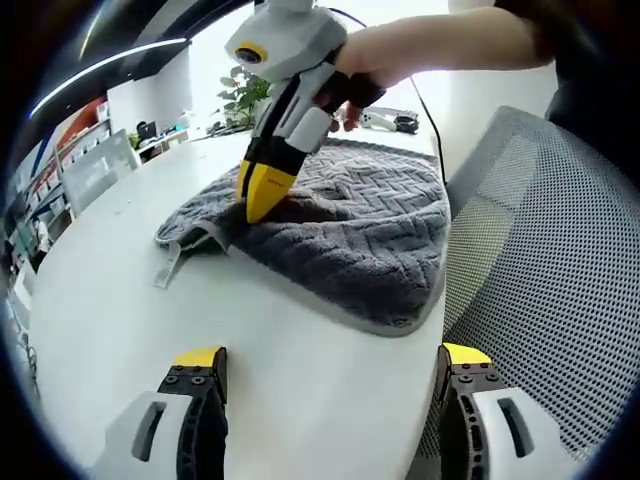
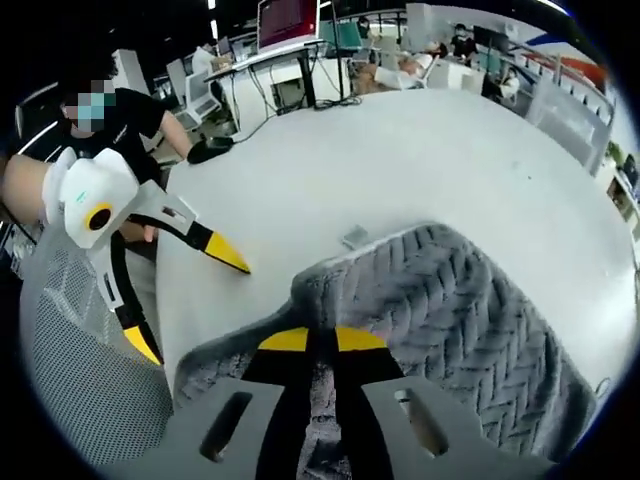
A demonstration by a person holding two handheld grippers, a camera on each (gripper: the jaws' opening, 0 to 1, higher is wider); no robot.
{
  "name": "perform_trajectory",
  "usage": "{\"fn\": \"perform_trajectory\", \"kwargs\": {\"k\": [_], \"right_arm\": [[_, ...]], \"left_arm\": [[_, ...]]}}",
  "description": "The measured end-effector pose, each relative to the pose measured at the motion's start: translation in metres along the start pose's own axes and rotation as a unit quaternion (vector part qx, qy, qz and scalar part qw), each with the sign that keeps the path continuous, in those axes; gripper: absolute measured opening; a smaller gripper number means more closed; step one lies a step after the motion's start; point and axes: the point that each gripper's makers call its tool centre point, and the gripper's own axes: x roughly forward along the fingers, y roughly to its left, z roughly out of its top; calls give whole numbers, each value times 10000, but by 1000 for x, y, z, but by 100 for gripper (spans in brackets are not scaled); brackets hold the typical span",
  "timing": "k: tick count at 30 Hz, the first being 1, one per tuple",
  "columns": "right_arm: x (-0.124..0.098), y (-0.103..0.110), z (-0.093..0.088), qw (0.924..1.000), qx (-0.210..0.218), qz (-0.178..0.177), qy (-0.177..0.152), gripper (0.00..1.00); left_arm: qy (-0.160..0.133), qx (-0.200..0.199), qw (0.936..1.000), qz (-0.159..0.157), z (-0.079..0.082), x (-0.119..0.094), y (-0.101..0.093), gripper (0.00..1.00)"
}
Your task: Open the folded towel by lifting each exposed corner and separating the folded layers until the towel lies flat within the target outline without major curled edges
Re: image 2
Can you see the grey towel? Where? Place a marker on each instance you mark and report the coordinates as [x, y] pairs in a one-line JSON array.
[[450, 310]]

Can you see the white mesh basket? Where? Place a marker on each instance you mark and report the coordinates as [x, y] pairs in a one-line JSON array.
[[75, 350]]

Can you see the white office chair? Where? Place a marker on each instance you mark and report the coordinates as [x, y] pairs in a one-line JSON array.
[[202, 97]]

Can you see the small grey tape piece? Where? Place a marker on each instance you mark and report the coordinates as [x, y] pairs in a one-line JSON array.
[[355, 236]]

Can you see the white desk with black legs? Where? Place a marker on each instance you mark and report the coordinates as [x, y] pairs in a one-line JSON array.
[[305, 75]]

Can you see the teal office chair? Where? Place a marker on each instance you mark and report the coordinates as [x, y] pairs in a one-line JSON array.
[[345, 32]]

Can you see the black monitor on stand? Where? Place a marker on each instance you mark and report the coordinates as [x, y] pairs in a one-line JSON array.
[[492, 37]]

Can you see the frosted white desk partition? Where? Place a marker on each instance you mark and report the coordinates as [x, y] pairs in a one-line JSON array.
[[565, 117]]

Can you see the potted green plant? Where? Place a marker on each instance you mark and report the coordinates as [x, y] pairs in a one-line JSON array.
[[614, 152]]

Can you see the row of white storage bins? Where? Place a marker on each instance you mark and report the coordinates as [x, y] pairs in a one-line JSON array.
[[575, 82]]

